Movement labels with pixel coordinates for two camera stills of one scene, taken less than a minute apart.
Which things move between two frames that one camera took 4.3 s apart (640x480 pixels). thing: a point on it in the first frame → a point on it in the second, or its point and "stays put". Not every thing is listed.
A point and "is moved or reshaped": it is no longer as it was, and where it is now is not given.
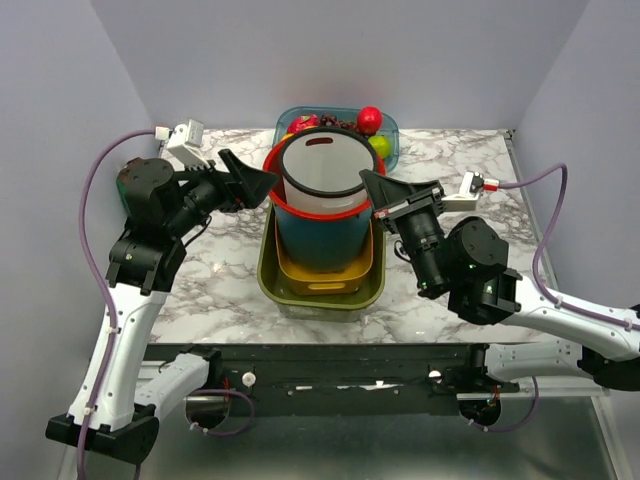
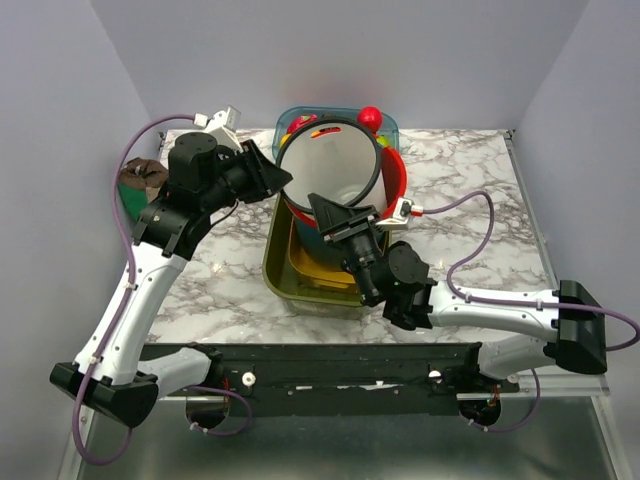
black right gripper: [394, 200] → [338, 220]
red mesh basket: [272, 167] → [393, 191]
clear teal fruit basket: [389, 128] stays put
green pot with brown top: [135, 182] stays put
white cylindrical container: [321, 168] is moved or reshaped
